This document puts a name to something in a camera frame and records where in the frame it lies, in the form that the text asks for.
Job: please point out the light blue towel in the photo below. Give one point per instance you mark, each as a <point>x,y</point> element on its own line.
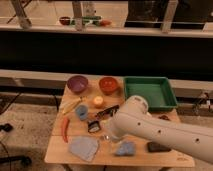
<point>84,147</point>

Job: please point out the red chili pepper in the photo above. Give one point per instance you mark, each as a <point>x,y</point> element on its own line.
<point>64,127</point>

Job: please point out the green plastic tray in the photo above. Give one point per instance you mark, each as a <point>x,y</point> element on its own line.
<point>156,90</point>

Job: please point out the yellow banana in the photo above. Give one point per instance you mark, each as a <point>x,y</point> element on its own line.
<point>69,105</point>

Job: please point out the silver fork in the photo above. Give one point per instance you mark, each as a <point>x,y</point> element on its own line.
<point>104,137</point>

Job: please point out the black rectangular block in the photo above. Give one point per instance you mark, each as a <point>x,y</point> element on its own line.
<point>155,147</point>

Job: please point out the dark red grape bunch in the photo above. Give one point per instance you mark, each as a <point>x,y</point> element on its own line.
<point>164,117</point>

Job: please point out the blue sponge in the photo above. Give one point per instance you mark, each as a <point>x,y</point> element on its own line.
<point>127,148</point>

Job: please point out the orange bowl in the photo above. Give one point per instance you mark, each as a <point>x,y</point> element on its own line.
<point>108,85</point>

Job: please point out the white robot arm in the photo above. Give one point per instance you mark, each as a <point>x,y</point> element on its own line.
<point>133,118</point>

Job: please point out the purple bowl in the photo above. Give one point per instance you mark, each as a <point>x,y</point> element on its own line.
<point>77,84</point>

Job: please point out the small blue cup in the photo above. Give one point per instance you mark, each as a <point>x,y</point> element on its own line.
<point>82,112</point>

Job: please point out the wooden table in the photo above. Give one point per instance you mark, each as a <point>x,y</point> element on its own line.
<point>57,150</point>

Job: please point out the yellow round fruit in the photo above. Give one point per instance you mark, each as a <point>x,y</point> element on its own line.
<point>98,101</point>

